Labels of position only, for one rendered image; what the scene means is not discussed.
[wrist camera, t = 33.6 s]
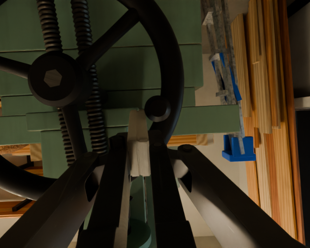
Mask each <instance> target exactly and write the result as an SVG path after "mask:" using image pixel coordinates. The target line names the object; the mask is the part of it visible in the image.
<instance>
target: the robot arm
mask: <svg viewBox="0 0 310 248"><path fill-rule="evenodd" d="M108 145H109V152H108V154H105V155H102V156H99V155H98V153H96V152H86V153H84V154H82V155H81V156H79V157H78V158H77V159H76V160H75V161H74V162H73V163H72V164H71V166H70V167H69V168H68V169H67V170H66V171H65V172H64V173H63V174H62V175H61V176H60V177H59V178H58V179H57V180H56V181H55V182H54V183H53V184H52V185H51V186H50V187H49V188H48V189H47V190H46V191H45V192H44V193H43V194H42V195H41V196H40V197H39V198H38V199H37V201H36V202H35V203H34V204H33V205H32V206H31V207H30V208H29V209H28V210H27V211H26V212H25V213H24V214H23V215H22V216H21V217H20V218H19V219H18V220H17V221H16V222H15V223H14V224H13V225H12V226H11V227H10V228H9V229H8V230H7V231H6V232H5V233H4V234H3V236H2V237H1V238H0V248H68V246H69V244H70V243H71V241H72V239H73V238H74V236H75V234H76V233H77V231H78V229H79V228H80V226H81V224H82V223H83V221H84V219H85V218H86V216H87V214H88V213H89V211H90V209H91V208H92V206H93V209H92V213H91V216H90V220H89V223H88V227H87V229H86V230H82V231H81V233H80V235H79V238H78V241H77V244H76V248H126V245H127V229H128V213H129V197H130V181H131V176H133V177H136V176H139V175H142V176H143V177H144V176H150V175H151V184H152V196H153V209H154V222H155V241H156V248H197V247H196V244H195V240H194V237H193V233H192V229H191V226H190V223H189V221H188V220H186V217H185V214H184V210H183V206H182V202H181V198H180V194H179V190H178V186H177V183H176V179H175V178H178V182H179V183H180V185H181V186H182V188H183V189H184V191H185V192H186V194H187V195H188V197H189V198H190V200H191V201H192V203H193V204H194V206H195V207H196V209H197V210H198V212H199V213H200V215H201V216H202V218H203V219H204V221H205V222H206V224H207V225H208V227H209V228H210V230H211V231H212V233H213V234H214V236H215V237H216V239H217V240H218V242H219V243H220V245H221V246H222V248H309V247H307V246H305V245H303V244H302V243H300V242H299V241H297V240H295V239H294V238H292V237H291V236H290V235H289V234H288V233H287V232H286V231H285V230H284V229H283V228H281V227H280V226H279V225H278V224H277V223H276V222H275V221H274V220H273V219H272V218H271V217H270V216H269V215H268V214H266V213H265V212H264V211H263V210H262V209H261V208H260V207H259V206H258V205H257V204H256V203H255V202H254V201H253V200H251V199H250V198H249V197H248V196H247V195H246V194H245V193H244V192H243V191H242V190H241V189H240V188H239V187H238V186H236V185H235V184H234V183H233V182H232V181H231V180H230V179H229V178H228V177H227V176H226V175H225V174H224V173H223V172H221V171H220V170H219V169H218V168H217V167H216V166H215V165H214V164H213V163H212V162H211V161H210V160H209V159H208V158H206V157H205V156H204V155H203V154H202V153H201V152H200V151H199V150H198V149H197V148H196V147H195V146H193V145H190V144H183V145H180V146H178V149H177V150H173V149H169V148H167V145H166V144H165V143H164V140H163V136H162V133H161V131H159V130H148V129H147V122H146V114H145V111H144V109H141V110H138V111H137V110H131V111H130V114H129V124H128V132H120V133H117V134H116V135H114V136H111V137H109V138H108Z"/></svg>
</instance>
